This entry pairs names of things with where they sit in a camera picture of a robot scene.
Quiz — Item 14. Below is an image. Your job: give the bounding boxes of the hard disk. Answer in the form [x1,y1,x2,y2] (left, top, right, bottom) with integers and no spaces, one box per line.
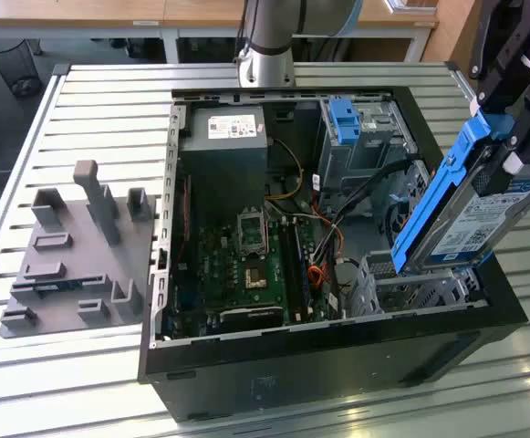
[391,107,530,277]

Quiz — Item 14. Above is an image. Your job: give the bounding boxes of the red yellow disk power wire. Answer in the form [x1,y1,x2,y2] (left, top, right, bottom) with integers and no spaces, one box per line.
[309,218,346,275]

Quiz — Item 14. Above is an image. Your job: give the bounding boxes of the metal disk bay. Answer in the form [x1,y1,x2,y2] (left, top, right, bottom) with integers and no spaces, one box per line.
[344,250,484,320]

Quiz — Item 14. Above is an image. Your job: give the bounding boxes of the black RAM slot white clips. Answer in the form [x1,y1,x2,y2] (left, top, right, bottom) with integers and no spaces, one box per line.
[286,217,301,321]
[296,217,314,321]

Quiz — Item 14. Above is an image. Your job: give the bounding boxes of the black case fan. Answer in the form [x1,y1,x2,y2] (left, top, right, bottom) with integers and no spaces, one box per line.
[376,162,432,250]

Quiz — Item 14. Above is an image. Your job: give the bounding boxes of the blue drive cage latch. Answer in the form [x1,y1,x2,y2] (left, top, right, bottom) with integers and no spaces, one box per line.
[329,98,361,146]

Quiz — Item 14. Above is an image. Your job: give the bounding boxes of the metal drive cage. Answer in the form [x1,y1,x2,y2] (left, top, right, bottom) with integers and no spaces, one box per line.
[317,98,423,215]

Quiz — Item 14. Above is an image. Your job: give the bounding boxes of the round grey speaker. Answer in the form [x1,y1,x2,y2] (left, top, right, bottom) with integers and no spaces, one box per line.
[332,259,361,293]

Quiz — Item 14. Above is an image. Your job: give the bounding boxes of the grey power supply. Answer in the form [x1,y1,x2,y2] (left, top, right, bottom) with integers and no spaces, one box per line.
[180,107,268,204]

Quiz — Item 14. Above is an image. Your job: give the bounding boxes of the metal socket cover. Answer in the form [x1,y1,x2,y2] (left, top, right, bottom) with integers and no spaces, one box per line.
[235,206,269,257]

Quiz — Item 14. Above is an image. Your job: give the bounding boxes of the CPU socket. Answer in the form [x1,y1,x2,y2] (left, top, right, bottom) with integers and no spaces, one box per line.
[243,257,271,291]

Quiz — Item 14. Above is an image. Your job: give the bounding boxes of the green motherboard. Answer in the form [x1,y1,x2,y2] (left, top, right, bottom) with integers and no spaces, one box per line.
[166,172,338,339]

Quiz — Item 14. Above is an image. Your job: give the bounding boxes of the black graphics card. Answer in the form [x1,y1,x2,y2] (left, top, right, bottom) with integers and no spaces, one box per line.
[218,304,288,329]

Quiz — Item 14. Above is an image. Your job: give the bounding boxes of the black PC case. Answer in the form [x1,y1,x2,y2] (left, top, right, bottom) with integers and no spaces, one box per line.
[137,86,529,423]

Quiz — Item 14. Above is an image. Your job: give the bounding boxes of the grey parts rack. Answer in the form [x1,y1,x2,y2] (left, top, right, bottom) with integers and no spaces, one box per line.
[0,159,164,339]

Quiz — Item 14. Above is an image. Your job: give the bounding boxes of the black mesh waste basket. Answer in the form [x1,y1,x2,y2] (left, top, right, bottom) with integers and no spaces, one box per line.
[0,37,43,98]

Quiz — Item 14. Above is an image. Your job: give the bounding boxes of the black cable bundle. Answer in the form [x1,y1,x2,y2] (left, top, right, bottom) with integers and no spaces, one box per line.
[312,157,430,238]

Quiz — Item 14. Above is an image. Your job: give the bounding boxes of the yellow and black power cable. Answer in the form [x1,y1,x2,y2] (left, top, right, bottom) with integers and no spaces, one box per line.
[264,139,305,202]

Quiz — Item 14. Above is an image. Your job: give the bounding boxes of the orange data cable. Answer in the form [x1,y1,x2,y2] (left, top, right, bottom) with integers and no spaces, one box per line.
[307,264,337,293]

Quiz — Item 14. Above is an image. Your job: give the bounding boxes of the wooden desk white frame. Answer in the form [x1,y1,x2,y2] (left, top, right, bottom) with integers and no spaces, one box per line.
[0,0,440,64]

